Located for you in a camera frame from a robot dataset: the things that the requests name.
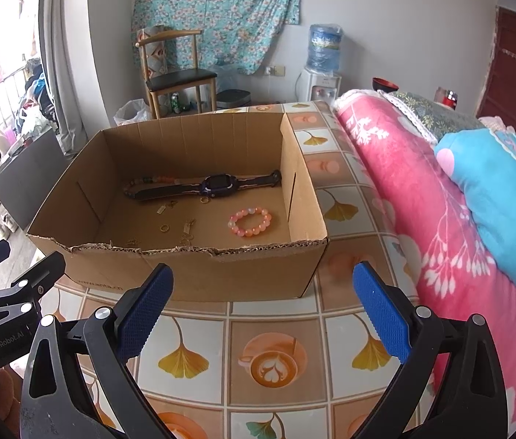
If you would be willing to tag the teal floral wall cloth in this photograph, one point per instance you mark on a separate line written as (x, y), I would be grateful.
(221, 13)

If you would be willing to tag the wall outlet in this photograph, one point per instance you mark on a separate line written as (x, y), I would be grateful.
(275, 71)

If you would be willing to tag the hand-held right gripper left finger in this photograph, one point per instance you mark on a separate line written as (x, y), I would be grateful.
(146, 311)

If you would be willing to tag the pink floral blanket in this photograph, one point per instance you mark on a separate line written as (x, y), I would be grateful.
(404, 201)

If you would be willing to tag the grey floral pillow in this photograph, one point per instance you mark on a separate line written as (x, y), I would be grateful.
(436, 116)

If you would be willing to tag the green can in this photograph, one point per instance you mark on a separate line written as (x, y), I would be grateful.
(175, 103)

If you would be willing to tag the wooden chair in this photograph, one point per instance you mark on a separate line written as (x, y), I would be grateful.
(175, 80)

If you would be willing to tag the dark red bowl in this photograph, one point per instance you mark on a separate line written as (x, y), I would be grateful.
(384, 84)

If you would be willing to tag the blue water jug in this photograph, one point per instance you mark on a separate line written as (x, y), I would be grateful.
(325, 50)

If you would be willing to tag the grey curtain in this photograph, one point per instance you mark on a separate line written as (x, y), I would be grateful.
(66, 55)

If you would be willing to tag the pile of clothes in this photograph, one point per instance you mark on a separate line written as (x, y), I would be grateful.
(34, 96)

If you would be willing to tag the grey trash can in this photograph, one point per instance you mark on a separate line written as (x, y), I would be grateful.
(233, 99)

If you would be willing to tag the brown cardboard box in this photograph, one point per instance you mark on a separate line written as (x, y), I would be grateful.
(180, 160)

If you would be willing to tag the white shoe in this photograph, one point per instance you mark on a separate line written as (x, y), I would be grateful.
(11, 222)
(1, 231)

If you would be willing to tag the ginkgo leaf patterned tablecloth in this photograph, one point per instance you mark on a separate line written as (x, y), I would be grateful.
(258, 329)

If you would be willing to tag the white water dispenser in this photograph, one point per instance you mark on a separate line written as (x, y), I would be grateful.
(317, 87)

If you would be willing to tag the black cabinet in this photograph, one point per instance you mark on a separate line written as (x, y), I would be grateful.
(29, 173)

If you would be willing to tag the white plastic bag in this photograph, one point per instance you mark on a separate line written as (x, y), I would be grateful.
(130, 112)

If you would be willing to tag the dark red door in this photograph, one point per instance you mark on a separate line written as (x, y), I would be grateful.
(514, 68)

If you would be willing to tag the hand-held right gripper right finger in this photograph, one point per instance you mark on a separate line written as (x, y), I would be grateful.
(384, 315)

